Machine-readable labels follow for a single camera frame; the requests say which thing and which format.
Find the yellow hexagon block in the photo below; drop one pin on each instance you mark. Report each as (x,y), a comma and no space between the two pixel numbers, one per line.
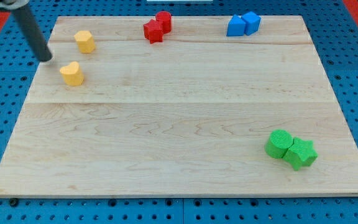
(85,41)

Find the yellow heart block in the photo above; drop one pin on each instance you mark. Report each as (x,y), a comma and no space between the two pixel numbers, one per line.
(72,74)

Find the wooden board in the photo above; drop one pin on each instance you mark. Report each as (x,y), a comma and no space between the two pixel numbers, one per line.
(187,118)

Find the red star block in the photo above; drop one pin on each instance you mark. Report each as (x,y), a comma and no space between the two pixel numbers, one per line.
(153,31)

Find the red cylinder block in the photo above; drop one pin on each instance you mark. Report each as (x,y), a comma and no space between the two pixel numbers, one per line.
(166,19)

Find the blue triangle block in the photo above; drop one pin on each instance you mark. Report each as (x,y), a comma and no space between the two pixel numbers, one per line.
(236,26)

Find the green cylinder block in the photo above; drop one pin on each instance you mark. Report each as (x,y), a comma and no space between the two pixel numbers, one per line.
(278,143)

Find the blue cube block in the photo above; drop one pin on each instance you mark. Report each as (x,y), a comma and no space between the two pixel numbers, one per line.
(252,21)

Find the green star block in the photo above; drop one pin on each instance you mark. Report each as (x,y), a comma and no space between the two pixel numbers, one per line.
(300,153)

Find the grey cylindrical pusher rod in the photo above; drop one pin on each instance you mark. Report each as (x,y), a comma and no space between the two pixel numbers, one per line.
(31,31)

